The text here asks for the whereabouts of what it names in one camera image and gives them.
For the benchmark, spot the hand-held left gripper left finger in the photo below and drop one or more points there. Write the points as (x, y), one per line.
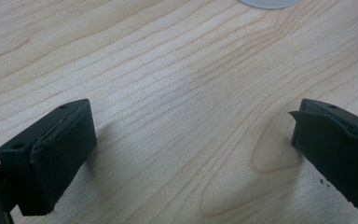
(59, 158)

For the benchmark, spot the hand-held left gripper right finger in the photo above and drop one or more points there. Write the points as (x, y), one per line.
(338, 149)

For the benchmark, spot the clear plastic tiered storage box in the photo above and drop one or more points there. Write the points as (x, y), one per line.
(268, 3)

